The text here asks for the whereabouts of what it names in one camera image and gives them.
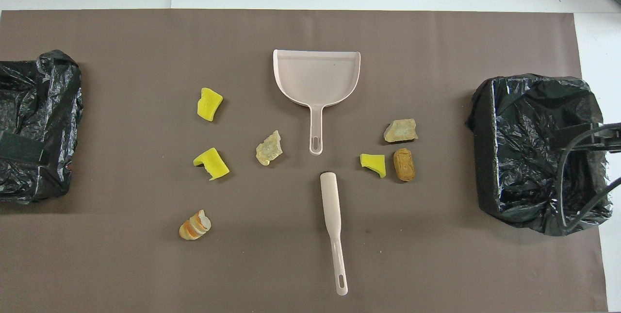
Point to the tan bread chunk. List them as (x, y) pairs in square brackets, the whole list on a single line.
[(269, 150)]

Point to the beige plastic dustpan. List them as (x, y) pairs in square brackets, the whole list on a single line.
[(315, 77)]

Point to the beige hand brush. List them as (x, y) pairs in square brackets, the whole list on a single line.
[(330, 196)]

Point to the yellow sponge piece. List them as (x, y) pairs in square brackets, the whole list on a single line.
[(374, 162), (208, 104), (213, 162)]

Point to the pale tan stone chunk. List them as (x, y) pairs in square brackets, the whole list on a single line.
[(400, 131)]

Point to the brown bread roll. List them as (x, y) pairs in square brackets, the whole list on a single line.
[(403, 165)]

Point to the orange striped croissant piece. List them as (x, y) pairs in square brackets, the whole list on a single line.
[(194, 228)]

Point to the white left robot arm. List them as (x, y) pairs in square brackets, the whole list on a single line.
[(19, 150)]

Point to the black bag lined bin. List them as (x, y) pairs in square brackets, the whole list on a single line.
[(524, 123), (48, 90)]

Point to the brown table mat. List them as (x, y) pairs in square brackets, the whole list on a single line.
[(291, 26)]

